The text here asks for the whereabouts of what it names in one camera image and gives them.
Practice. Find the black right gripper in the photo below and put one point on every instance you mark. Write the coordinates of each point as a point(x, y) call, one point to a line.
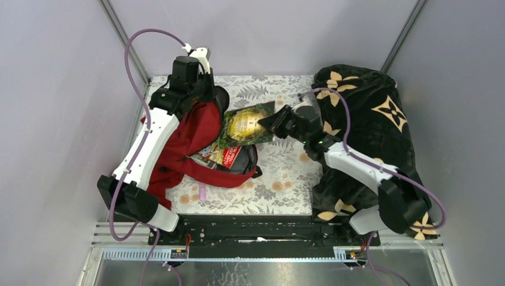
point(275, 122)

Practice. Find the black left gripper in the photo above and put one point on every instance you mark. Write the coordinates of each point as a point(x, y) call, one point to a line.
point(215, 96)

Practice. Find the red student backpack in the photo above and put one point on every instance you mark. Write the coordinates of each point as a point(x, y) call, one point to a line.
point(197, 131)

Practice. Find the red treehouse paperback book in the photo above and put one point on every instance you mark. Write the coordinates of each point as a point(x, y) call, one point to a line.
point(222, 156)

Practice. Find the pink marker pen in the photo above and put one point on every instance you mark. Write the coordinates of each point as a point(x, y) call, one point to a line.
point(202, 192)

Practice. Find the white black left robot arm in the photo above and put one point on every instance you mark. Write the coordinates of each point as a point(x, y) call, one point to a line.
point(125, 190)

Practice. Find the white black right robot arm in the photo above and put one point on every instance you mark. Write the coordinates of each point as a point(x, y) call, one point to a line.
point(401, 198)

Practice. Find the floral patterned table mat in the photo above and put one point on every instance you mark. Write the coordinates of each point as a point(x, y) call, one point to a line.
point(288, 173)

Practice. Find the black blanket with tan flowers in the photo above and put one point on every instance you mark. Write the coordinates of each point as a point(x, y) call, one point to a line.
point(379, 129)

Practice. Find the red cloth garment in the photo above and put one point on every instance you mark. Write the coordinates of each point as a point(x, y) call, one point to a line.
point(157, 193)

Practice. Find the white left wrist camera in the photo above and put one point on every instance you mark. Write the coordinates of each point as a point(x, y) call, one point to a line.
point(202, 54)

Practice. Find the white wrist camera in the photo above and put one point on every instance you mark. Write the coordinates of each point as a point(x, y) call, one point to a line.
point(302, 105)
point(202, 54)

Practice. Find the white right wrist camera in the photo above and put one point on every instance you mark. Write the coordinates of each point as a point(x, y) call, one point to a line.
point(302, 105)

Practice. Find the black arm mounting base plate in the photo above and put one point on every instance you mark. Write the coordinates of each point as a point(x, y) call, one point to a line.
point(208, 236)

